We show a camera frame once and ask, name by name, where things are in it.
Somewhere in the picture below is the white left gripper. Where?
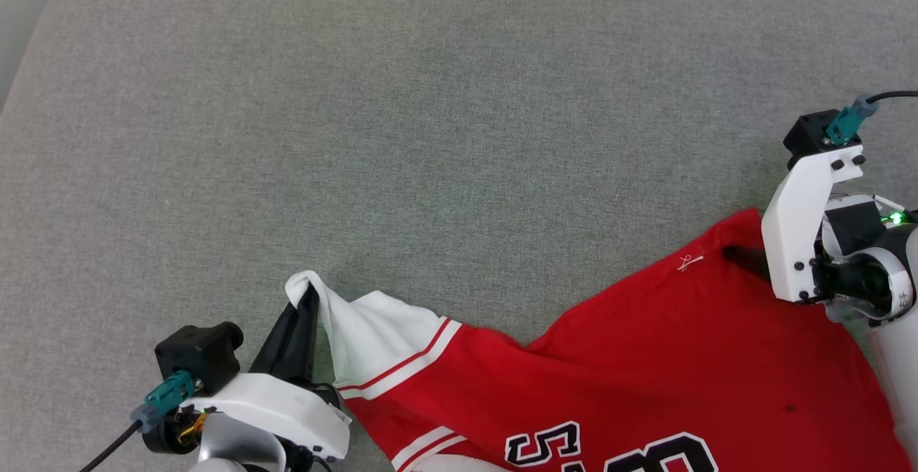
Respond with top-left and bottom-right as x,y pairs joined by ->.
179,283 -> 353,463

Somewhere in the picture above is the red and white jersey garment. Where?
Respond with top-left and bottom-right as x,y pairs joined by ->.
285,207 -> 916,472

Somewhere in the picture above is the teal right camera connector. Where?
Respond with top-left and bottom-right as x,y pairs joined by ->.
824,93 -> 880,147

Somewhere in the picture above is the teal left camera connector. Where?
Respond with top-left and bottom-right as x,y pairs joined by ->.
130,369 -> 197,434

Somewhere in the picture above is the teal camera connector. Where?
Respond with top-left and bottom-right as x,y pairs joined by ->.
824,93 -> 880,147
130,369 -> 197,434

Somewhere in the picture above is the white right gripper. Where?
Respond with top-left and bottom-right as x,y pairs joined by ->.
722,143 -> 866,305

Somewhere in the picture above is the grey fabric sofa seat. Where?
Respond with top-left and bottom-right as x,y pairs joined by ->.
0,0 -> 918,472

